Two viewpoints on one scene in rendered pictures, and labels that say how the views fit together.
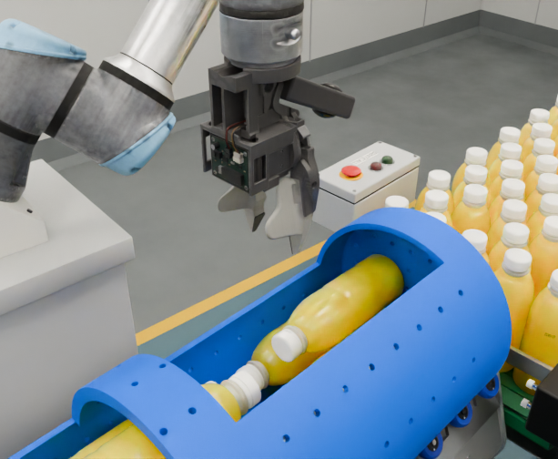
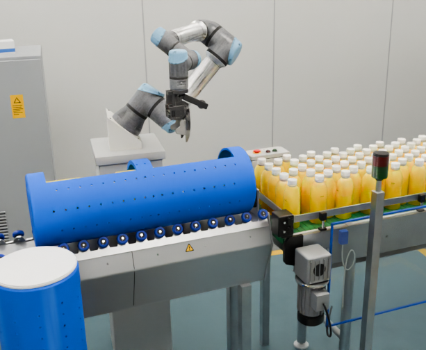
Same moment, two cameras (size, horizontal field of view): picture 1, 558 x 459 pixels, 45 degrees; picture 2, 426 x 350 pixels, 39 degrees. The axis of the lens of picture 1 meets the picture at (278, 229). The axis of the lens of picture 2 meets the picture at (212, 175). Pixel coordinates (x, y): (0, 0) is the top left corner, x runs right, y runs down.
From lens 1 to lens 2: 1.85 m
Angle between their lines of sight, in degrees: 26
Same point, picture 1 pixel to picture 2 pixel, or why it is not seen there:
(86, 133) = (157, 116)
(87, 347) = not seen: hidden behind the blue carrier
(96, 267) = (152, 157)
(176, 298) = not seen: hidden behind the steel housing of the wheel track
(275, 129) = (179, 105)
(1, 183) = (131, 127)
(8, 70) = (140, 96)
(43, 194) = (147, 139)
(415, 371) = (208, 176)
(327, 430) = (175, 177)
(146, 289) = not seen: hidden behind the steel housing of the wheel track
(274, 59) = (177, 88)
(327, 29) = (395, 132)
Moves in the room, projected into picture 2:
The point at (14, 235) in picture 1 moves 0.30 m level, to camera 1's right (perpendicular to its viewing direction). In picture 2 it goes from (132, 144) to (190, 151)
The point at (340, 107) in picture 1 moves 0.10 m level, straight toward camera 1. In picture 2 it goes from (202, 105) to (188, 110)
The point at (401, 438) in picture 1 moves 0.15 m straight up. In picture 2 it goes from (199, 192) to (199, 155)
